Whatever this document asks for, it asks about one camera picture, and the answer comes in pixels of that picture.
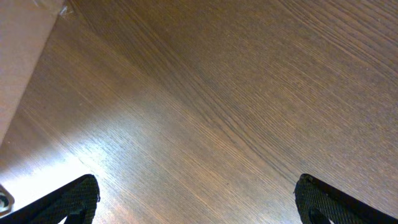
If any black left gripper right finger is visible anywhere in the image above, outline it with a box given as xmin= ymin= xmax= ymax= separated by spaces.
xmin=294 ymin=174 xmax=397 ymax=224

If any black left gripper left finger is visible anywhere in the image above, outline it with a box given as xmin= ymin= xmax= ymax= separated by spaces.
xmin=1 ymin=174 xmax=100 ymax=224

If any brown cardboard box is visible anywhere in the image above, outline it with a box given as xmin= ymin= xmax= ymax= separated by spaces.
xmin=1 ymin=0 xmax=64 ymax=139

